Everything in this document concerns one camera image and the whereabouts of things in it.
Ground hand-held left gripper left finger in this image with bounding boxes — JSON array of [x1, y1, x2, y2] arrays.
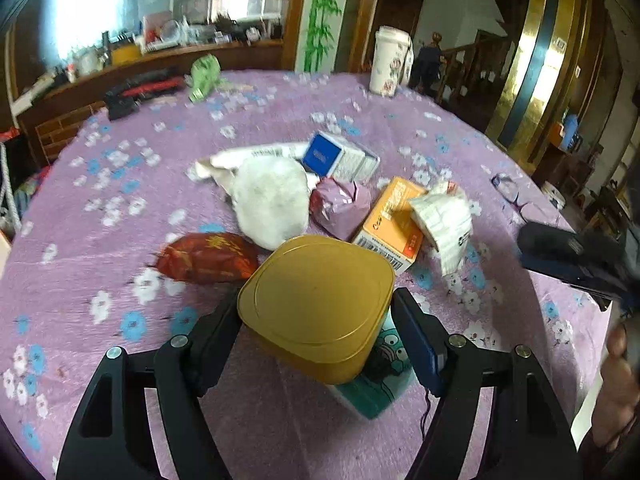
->
[[56, 287, 246, 480]]

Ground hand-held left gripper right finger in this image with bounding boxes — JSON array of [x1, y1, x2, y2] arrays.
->
[[391, 287, 586, 480]]

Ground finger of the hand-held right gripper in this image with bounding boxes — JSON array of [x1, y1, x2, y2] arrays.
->
[[517, 221, 586, 283]]

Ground gold-lidded cartoon tin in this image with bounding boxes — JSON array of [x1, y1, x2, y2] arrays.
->
[[236, 234, 416, 421]]

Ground orange medicine box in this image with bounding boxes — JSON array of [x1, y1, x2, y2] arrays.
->
[[352, 176, 428, 276]]

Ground long white carton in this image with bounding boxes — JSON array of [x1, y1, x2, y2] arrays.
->
[[195, 142, 311, 186]]

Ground person's right forearm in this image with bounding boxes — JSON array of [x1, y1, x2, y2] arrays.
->
[[577, 425, 640, 480]]

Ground person's right hand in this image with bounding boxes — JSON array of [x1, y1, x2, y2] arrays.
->
[[597, 320, 640, 441]]

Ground white bucket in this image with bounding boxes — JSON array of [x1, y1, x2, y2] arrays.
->
[[542, 182, 566, 208]]

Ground purple eyeglasses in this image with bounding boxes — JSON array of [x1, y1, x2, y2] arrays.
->
[[491, 172, 538, 208]]

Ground red snack packet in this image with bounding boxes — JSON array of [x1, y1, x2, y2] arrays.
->
[[155, 232, 261, 285]]

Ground white crumpled paper packet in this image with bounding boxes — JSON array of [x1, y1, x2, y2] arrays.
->
[[410, 181, 473, 277]]

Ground blue container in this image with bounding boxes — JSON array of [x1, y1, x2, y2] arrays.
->
[[559, 114, 581, 153]]

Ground purple crumpled wrapper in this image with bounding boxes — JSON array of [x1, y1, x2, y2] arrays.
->
[[309, 177, 373, 241]]

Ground purple floral tablecloth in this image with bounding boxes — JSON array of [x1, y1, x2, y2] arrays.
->
[[0, 70, 626, 480]]

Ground wooden stair railing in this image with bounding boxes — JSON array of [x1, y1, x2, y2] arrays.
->
[[440, 35, 506, 111]]

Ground blue and white medicine box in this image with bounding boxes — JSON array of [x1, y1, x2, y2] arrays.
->
[[301, 131, 381, 183]]

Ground tall white floral cup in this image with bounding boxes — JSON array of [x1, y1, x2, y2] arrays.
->
[[369, 25, 413, 97]]

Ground black and red tool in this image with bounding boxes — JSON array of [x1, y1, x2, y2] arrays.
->
[[102, 67, 186, 121]]

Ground green cloth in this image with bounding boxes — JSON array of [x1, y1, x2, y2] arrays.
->
[[187, 55, 223, 103]]

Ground wooden sideboard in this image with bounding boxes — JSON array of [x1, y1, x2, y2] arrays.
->
[[10, 40, 286, 161]]

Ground yellow box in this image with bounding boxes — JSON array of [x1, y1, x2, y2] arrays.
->
[[110, 42, 143, 66]]

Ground white rope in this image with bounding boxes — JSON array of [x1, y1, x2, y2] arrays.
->
[[0, 140, 21, 221]]

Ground green bamboo wall sticker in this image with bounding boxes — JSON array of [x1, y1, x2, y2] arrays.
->
[[302, 0, 346, 73]]

